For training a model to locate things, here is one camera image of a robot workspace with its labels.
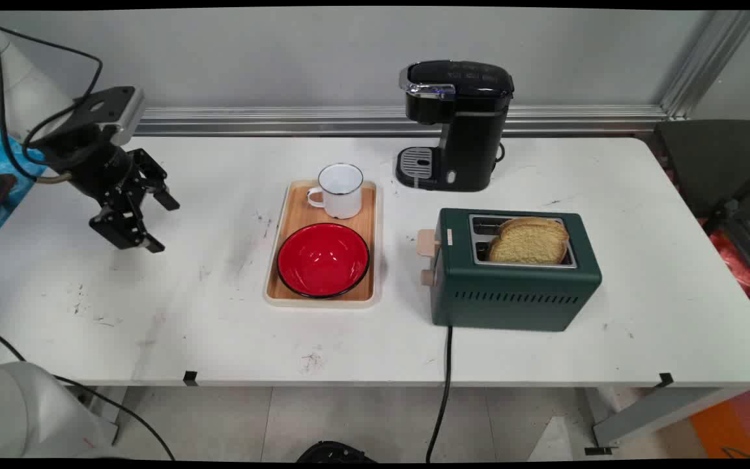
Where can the black table edge clip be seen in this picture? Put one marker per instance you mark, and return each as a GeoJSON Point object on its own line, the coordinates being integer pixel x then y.
{"type": "Point", "coordinates": [666, 380]}
{"type": "Point", "coordinates": [189, 377]}

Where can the black round floor object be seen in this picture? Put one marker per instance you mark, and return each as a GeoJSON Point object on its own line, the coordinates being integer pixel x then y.
{"type": "Point", "coordinates": [335, 453]}

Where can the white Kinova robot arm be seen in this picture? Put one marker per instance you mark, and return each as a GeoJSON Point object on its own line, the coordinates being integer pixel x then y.
{"type": "Point", "coordinates": [13, 85]}

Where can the wooden serving tray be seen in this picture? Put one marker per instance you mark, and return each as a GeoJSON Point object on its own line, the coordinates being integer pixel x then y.
{"type": "Point", "coordinates": [296, 215]}

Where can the black coffee maker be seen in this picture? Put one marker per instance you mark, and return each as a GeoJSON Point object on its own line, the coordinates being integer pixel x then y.
{"type": "Point", "coordinates": [469, 130]}

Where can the white enamel mug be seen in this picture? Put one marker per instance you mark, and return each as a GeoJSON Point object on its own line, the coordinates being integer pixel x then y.
{"type": "Point", "coordinates": [341, 189]}

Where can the slanted aluminium frame post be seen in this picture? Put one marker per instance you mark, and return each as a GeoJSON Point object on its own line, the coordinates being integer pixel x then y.
{"type": "Point", "coordinates": [707, 62]}

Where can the red bowl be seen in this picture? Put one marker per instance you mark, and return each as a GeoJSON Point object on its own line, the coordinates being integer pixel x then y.
{"type": "Point", "coordinates": [322, 259]}

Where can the red plastic bag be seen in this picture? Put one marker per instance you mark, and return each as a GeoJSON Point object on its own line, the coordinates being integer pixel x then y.
{"type": "Point", "coordinates": [733, 260]}

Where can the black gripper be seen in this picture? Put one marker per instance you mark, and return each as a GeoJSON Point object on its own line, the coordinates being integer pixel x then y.
{"type": "Point", "coordinates": [98, 166]}

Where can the beige toaster lever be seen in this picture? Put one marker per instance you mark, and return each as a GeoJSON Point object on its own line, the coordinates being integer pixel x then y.
{"type": "Point", "coordinates": [428, 243]}

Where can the green two-slot toaster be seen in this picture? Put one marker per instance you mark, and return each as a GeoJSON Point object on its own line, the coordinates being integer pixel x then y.
{"type": "Point", "coordinates": [511, 293]}

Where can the horizontal aluminium frame rail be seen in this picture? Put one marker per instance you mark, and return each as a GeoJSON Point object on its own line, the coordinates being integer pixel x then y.
{"type": "Point", "coordinates": [348, 120]}

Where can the grey table leg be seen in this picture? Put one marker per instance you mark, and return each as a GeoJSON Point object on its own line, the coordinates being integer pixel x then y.
{"type": "Point", "coordinates": [661, 410]}

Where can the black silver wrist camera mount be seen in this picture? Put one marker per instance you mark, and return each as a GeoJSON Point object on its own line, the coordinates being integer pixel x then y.
{"type": "Point", "coordinates": [111, 107]}

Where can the toast bread slice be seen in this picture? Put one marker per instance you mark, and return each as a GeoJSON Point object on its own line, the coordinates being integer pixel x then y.
{"type": "Point", "coordinates": [528, 249]}
{"type": "Point", "coordinates": [534, 225]}

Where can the beige toaster knob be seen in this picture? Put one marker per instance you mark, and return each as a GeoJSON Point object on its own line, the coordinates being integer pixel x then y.
{"type": "Point", "coordinates": [427, 278]}

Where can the orange floor mat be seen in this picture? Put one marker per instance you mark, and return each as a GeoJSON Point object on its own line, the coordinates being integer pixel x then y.
{"type": "Point", "coordinates": [730, 423]}

